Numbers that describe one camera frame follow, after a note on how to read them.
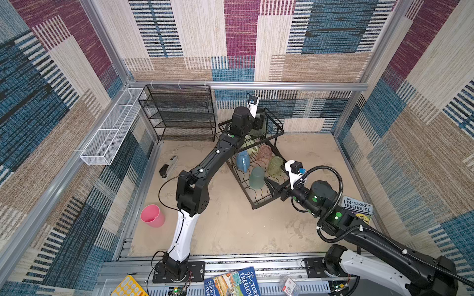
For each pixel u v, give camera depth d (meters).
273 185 0.62
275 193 0.62
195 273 0.73
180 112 1.11
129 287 0.70
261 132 0.97
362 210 0.87
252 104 0.73
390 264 0.46
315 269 0.73
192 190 0.55
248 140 0.91
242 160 0.95
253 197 0.91
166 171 1.02
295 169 0.56
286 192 0.61
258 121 0.78
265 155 1.05
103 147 0.71
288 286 0.69
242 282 0.69
